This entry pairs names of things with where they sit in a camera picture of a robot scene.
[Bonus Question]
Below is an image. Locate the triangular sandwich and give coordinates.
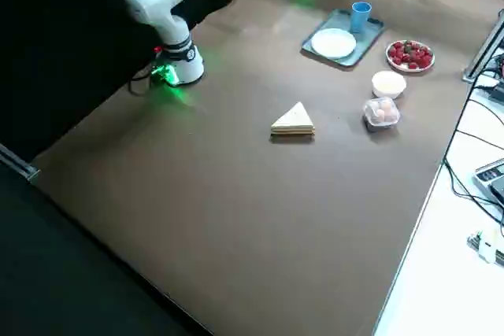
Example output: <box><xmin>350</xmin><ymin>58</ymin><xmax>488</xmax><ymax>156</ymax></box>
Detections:
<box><xmin>270</xmin><ymin>101</ymin><xmax>317</xmax><ymax>137</ymax></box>

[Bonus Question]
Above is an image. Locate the small white connector block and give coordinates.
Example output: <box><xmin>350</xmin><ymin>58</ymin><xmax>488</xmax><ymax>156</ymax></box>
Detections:
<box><xmin>466</xmin><ymin>228</ymin><xmax>504</xmax><ymax>265</ymax></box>

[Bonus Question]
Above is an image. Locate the blue cup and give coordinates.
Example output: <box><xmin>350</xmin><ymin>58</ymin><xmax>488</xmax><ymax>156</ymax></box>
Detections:
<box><xmin>350</xmin><ymin>2</ymin><xmax>372</xmax><ymax>34</ymax></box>

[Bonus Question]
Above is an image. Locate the aluminium camera post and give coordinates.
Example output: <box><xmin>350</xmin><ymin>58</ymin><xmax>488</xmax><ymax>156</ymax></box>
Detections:
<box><xmin>462</xmin><ymin>9</ymin><xmax>504</xmax><ymax>83</ymax></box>

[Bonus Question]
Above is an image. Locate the clear plastic egg box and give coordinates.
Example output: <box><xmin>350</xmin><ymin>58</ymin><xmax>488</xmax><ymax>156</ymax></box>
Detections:
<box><xmin>361</xmin><ymin>96</ymin><xmax>402</xmax><ymax>132</ymax></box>

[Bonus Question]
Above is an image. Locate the black base cable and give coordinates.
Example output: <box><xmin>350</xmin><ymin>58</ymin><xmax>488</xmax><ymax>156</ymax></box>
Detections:
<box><xmin>128</xmin><ymin>67</ymin><xmax>158</xmax><ymax>97</ymax></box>

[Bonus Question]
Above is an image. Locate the white round plate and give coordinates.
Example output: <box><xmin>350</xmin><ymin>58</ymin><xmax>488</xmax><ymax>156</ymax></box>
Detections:
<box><xmin>310</xmin><ymin>28</ymin><xmax>358</xmax><ymax>59</ymax></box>

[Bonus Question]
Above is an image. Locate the grey tray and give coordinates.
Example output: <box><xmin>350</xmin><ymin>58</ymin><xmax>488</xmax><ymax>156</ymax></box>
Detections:
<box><xmin>301</xmin><ymin>8</ymin><xmax>386</xmax><ymax>68</ymax></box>

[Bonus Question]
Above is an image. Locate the aluminium frame profile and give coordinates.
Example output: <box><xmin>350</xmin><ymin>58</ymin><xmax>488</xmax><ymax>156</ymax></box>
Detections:
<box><xmin>0</xmin><ymin>142</ymin><xmax>41</xmax><ymax>184</ymax></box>

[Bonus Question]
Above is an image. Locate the grey device with display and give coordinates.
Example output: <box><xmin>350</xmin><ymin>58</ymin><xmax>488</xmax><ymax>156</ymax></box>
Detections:
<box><xmin>472</xmin><ymin>157</ymin><xmax>504</xmax><ymax>207</ymax></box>

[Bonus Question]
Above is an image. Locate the white plate with strawberries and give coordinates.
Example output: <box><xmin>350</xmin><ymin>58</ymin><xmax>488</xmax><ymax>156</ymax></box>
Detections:
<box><xmin>385</xmin><ymin>39</ymin><xmax>436</xmax><ymax>73</ymax></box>

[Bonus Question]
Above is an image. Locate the small white bowl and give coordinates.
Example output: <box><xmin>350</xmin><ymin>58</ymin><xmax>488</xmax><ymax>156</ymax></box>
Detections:
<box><xmin>371</xmin><ymin>70</ymin><xmax>407</xmax><ymax>100</ymax></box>

